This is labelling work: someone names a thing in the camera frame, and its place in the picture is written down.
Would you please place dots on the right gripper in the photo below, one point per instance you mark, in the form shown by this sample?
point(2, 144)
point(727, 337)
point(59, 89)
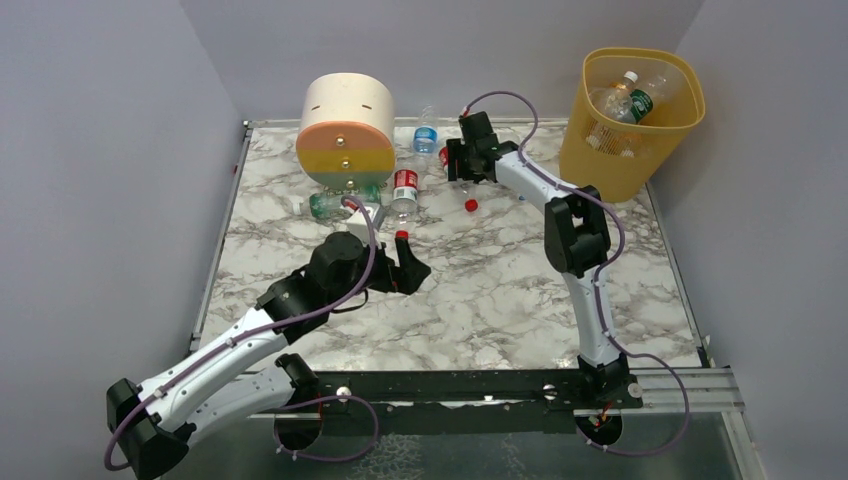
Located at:
point(457, 158)

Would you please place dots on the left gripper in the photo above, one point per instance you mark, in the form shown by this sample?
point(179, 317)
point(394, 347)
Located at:
point(400, 270)

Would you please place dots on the red label clear bottle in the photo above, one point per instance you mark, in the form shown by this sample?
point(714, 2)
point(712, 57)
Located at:
point(463, 190)

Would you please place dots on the clear bottle red cap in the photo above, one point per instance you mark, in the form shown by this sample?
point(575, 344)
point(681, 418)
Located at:
point(610, 105)

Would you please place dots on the clear bottle green label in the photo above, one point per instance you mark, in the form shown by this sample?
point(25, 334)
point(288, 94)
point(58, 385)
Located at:
point(647, 94)

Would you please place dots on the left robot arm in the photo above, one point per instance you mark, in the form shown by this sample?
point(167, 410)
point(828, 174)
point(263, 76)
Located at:
point(155, 422)

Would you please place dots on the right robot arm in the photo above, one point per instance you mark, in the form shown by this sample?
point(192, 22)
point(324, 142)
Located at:
point(576, 243)

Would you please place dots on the yellow mesh plastic bin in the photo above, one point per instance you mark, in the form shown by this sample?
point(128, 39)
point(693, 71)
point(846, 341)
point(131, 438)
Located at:
point(648, 144)

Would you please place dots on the blue label water bottle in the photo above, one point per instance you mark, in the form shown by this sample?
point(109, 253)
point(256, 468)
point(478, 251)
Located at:
point(425, 137)

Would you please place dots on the red white label bottle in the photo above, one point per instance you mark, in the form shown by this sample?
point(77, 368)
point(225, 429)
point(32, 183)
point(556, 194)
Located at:
point(405, 199)

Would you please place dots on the green tinted plastic bottle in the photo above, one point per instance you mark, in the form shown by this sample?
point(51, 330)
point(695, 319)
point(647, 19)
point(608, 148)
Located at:
point(328, 204)

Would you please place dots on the cream and orange cylinder box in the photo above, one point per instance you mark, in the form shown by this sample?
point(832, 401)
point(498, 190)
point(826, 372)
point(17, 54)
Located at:
point(346, 136)

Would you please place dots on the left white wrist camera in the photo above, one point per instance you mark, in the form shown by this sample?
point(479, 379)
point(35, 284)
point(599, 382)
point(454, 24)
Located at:
point(364, 222)

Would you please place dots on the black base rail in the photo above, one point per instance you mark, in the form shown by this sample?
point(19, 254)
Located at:
point(358, 403)

